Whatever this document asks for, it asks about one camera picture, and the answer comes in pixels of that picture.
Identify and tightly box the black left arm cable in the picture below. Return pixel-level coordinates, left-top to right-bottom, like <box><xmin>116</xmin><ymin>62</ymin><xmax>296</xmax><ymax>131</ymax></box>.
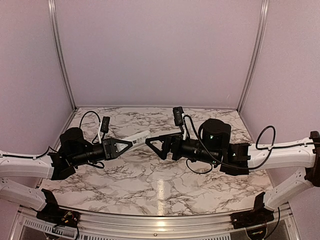
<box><xmin>79</xmin><ymin>110</ymin><xmax>106</xmax><ymax>145</ymax></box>

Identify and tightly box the aluminium frame post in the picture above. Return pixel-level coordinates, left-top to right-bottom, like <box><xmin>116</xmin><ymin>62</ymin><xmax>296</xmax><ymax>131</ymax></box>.
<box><xmin>236</xmin><ymin>0</ymin><xmax>270</xmax><ymax>114</ymax></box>
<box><xmin>47</xmin><ymin>0</ymin><xmax>77</xmax><ymax>111</ymax></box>

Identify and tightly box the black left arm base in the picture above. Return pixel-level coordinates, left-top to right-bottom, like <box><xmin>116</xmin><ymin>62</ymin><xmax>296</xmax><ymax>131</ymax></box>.
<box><xmin>36</xmin><ymin>189</ymin><xmax>80</xmax><ymax>228</ymax></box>

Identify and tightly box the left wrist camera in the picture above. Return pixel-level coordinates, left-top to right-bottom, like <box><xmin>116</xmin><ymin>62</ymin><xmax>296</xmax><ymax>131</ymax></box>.
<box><xmin>99</xmin><ymin>116</ymin><xmax>110</xmax><ymax>134</ymax></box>

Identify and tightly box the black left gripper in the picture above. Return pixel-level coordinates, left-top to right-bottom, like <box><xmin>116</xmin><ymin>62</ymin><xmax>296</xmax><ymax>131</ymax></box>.
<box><xmin>71</xmin><ymin>137</ymin><xmax>133</xmax><ymax>167</ymax></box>

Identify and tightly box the front aluminium rail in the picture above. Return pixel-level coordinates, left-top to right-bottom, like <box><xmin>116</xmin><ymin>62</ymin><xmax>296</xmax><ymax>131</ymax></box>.
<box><xmin>9</xmin><ymin>203</ymin><xmax>301</xmax><ymax>240</ymax></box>

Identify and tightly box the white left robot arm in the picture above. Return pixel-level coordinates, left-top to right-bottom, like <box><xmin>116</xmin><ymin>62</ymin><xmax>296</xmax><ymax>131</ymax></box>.
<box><xmin>0</xmin><ymin>127</ymin><xmax>133</xmax><ymax>223</ymax></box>

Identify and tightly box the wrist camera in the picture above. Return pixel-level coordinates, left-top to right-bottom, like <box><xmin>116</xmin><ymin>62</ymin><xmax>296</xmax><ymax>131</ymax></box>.
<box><xmin>172</xmin><ymin>106</ymin><xmax>184</xmax><ymax>126</ymax></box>
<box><xmin>99</xmin><ymin>116</ymin><xmax>110</xmax><ymax>134</ymax></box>

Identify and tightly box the right aluminium frame post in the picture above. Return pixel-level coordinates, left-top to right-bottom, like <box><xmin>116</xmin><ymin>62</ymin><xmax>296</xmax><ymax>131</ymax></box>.
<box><xmin>236</xmin><ymin>0</ymin><xmax>270</xmax><ymax>114</ymax></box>

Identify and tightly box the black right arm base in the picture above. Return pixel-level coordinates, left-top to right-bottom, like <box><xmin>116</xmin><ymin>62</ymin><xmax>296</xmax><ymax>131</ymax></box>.
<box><xmin>230</xmin><ymin>192</ymin><xmax>275</xmax><ymax>229</ymax></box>

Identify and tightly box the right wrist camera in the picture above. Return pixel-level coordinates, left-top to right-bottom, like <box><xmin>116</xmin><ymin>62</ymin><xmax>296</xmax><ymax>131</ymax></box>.
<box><xmin>172</xmin><ymin>106</ymin><xmax>184</xmax><ymax>126</ymax></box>

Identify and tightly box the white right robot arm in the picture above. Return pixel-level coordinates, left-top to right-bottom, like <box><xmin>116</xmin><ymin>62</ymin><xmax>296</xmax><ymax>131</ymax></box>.
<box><xmin>145</xmin><ymin>118</ymin><xmax>320</xmax><ymax>224</ymax></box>

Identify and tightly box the left aluminium frame post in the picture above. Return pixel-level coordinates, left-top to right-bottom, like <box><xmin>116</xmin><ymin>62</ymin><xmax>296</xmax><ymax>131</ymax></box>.
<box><xmin>47</xmin><ymin>0</ymin><xmax>77</xmax><ymax>111</ymax></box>

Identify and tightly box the white remote control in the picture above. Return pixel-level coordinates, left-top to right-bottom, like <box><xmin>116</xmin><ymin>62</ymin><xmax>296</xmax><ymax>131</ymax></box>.
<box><xmin>123</xmin><ymin>130</ymin><xmax>151</xmax><ymax>151</ymax></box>

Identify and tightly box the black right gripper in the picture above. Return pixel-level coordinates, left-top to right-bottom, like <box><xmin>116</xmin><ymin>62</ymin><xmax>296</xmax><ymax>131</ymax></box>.
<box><xmin>145</xmin><ymin>132</ymin><xmax>221</xmax><ymax>166</ymax></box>

